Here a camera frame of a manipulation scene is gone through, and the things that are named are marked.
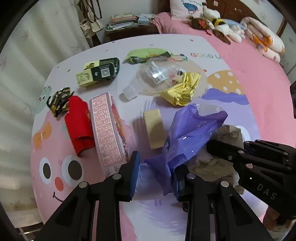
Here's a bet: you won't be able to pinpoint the folded floral quilt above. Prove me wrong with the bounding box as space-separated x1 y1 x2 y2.
240 16 285 63

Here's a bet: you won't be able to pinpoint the clear plastic bag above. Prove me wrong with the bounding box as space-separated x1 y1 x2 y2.
123 57 185 100

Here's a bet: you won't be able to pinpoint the pink strawberry carton box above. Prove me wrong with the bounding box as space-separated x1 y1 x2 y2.
90 92 130 170

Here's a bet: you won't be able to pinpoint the hanging cream bags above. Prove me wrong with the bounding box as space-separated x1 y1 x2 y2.
77 0 104 38

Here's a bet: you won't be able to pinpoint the wooden headboard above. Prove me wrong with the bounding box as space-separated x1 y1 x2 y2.
206 0 287 35

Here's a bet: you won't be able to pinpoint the white cartoon pillow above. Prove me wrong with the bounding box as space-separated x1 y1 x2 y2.
170 0 206 21

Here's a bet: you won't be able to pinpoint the green yellow tea box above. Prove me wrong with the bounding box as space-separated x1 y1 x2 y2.
76 57 120 87

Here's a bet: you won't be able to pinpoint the plush toy pile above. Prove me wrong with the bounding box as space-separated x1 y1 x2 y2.
188 2 245 45

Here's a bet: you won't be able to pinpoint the stack of books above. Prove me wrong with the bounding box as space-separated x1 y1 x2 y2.
105 13 138 32

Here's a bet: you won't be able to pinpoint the black gold wrapper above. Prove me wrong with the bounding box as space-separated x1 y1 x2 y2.
46 87 74 118

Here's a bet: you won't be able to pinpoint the grey brown paper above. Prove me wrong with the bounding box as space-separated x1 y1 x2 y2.
188 123 246 183

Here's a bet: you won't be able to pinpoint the dark wooden nightstand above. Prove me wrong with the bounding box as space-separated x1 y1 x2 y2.
106 24 159 41

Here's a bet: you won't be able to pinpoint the small beige box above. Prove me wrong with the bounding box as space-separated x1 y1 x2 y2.
144 109 166 149

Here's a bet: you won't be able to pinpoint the purple plastic bag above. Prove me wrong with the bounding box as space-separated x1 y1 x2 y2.
135 104 228 200

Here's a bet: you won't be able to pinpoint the white curtain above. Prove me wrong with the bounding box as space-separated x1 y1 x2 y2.
0 0 91 227

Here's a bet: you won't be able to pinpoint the light green snack packet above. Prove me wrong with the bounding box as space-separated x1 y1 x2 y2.
125 48 173 64

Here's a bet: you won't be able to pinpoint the yellow paper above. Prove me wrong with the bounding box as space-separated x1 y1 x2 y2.
160 72 201 106

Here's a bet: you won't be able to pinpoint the cartoon printed table cloth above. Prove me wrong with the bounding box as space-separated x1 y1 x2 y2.
30 34 296 241

